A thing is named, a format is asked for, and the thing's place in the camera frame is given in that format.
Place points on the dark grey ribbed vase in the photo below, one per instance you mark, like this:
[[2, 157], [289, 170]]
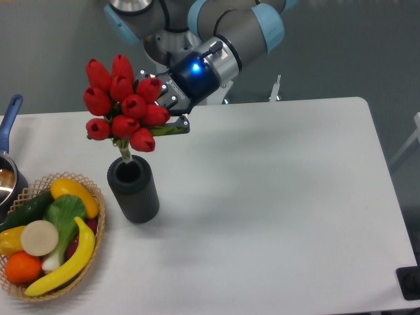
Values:
[[134, 188]]

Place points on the beige round disc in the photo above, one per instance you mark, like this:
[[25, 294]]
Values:
[[39, 238]]

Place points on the yellow banana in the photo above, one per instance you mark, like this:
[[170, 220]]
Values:
[[77, 262]]

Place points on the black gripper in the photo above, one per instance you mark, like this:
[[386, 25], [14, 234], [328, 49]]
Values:
[[188, 82]]

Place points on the white frame at right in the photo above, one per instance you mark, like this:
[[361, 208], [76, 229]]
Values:
[[407, 149]]

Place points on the green cucumber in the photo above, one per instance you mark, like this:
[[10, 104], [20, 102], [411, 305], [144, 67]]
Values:
[[26, 213]]

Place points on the dark red vegetable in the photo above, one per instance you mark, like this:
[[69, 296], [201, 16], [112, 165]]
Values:
[[93, 225]]

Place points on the red tulip bouquet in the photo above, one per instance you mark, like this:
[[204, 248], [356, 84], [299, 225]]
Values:
[[123, 113]]

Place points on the yellow bell pepper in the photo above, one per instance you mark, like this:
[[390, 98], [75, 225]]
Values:
[[10, 241]]

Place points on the orange fruit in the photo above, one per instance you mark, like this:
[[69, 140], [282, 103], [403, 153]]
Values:
[[22, 268]]

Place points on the green bok choy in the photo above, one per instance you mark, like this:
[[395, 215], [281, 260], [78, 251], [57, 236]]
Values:
[[61, 214]]

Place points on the black device at edge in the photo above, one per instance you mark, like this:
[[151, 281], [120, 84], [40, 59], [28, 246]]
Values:
[[408, 279]]

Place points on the woven wicker basket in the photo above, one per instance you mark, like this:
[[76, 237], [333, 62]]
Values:
[[34, 189]]

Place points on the blue handled saucepan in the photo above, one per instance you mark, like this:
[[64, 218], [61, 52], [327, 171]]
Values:
[[12, 180]]

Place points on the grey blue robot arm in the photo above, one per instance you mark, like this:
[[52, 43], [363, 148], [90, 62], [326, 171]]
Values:
[[134, 21]]

